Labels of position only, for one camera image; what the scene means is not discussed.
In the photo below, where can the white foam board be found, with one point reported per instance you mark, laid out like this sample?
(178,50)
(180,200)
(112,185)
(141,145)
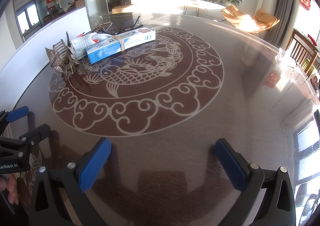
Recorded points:
(30,46)

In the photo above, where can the window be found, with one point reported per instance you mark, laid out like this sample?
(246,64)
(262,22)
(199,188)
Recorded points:
(28,17)

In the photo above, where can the rhinestone bow hair clip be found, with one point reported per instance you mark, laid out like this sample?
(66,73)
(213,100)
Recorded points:
(58,62)

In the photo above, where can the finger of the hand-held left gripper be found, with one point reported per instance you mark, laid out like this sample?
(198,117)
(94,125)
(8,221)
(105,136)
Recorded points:
(37,133)
(17,114)

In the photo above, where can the white television stand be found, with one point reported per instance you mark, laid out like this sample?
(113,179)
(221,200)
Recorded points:
(202,4)

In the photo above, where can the grey curtain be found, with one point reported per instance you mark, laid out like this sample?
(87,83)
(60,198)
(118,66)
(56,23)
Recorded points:
(287,4)

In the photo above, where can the red door poster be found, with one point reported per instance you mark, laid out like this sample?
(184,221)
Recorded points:
(50,2)

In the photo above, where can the dark patterned glass desktop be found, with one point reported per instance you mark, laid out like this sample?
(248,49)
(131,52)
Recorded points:
(175,116)

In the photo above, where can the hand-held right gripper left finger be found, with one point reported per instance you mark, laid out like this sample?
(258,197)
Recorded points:
(95,166)

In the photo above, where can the orange lounge chair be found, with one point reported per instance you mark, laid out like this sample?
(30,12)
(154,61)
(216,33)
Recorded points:
(235,16)

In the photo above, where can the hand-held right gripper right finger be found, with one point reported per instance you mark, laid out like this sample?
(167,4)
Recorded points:
(231,166)

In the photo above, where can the wooden dining chair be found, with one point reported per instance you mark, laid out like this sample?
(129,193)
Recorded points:
(300,48)

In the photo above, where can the person's left hand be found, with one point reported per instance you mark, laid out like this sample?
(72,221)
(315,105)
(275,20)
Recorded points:
(12,188)

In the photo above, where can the white sock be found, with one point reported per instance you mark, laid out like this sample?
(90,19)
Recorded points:
(80,46)

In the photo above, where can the blue white medicine box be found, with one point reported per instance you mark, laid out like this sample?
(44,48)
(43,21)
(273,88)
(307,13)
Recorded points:
(107,50)

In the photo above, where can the black eyeglasses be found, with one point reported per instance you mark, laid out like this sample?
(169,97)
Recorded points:
(139,26)

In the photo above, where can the wooden sideboard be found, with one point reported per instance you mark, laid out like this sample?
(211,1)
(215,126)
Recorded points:
(78,4)

